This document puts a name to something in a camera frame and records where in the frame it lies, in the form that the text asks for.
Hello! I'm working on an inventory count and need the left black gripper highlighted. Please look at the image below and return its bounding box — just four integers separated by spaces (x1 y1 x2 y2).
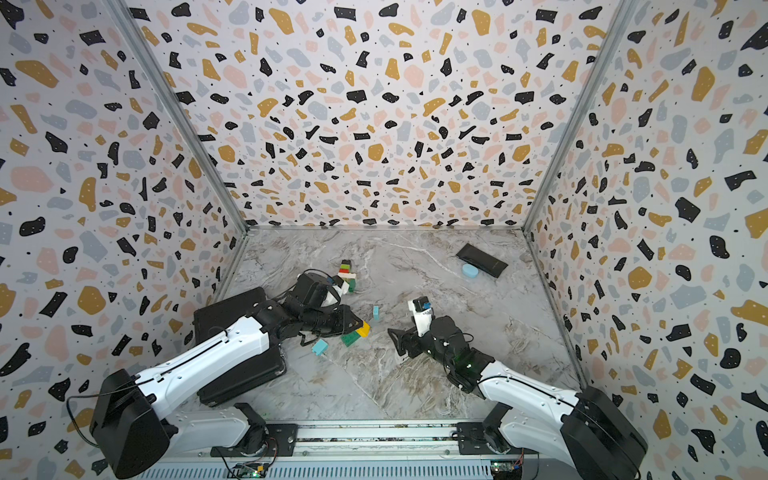
302 304 367 337

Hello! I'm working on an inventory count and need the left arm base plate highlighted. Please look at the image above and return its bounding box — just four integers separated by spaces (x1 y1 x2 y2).
210 423 299 460

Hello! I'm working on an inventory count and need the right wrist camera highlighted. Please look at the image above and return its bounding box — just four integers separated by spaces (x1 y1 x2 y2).
408 296 434 337

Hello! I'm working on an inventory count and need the yellow lego brick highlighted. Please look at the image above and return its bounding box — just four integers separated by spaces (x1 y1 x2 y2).
357 322 371 337

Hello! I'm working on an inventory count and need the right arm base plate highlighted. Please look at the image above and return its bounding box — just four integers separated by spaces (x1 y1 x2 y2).
451 422 537 456

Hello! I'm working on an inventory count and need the aluminium front rail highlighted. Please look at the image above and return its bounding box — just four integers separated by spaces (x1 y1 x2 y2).
140 420 581 479

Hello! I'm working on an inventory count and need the black flat pouch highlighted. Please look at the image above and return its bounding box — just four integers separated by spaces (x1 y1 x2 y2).
456 243 508 278

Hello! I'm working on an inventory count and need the black case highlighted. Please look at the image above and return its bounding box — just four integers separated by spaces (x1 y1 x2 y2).
193 286 288 408

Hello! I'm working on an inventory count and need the light blue round object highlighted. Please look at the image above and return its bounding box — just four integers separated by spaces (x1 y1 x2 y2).
462 263 481 279

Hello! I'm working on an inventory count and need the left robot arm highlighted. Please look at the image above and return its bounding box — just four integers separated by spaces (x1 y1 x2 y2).
89 269 363 479

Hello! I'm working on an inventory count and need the dark green long lego brick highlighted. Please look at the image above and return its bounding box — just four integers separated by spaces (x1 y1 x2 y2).
341 331 361 347

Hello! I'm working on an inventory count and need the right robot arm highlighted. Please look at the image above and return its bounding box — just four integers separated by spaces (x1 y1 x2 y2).
387 316 648 479

